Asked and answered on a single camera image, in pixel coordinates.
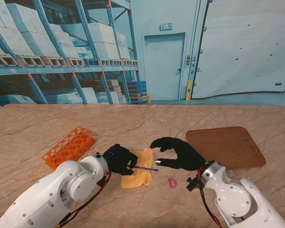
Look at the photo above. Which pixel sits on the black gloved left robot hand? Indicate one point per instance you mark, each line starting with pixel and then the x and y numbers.
pixel 118 161

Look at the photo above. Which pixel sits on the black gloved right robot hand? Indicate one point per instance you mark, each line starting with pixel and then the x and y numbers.
pixel 187 156

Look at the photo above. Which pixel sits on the yellow cloth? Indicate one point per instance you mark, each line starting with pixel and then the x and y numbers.
pixel 140 178

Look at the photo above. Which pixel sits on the blue glass rod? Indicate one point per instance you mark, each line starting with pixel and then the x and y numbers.
pixel 147 169

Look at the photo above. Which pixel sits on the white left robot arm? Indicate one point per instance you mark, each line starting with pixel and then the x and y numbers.
pixel 61 190

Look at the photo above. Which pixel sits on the pink rubber band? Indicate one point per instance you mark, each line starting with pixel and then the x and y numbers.
pixel 172 186

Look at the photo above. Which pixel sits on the brown wooden tray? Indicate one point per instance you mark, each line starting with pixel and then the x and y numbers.
pixel 228 147

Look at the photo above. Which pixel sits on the orange test tube rack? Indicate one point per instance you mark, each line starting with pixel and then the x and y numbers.
pixel 69 148

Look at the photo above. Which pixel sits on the printed warehouse backdrop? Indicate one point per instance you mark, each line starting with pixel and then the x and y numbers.
pixel 156 47

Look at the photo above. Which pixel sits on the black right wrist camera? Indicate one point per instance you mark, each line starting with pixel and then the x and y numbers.
pixel 193 184

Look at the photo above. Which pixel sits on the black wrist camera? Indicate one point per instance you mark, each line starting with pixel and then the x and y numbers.
pixel 193 184
pixel 101 183

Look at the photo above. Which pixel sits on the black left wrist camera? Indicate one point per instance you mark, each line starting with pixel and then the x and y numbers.
pixel 101 183

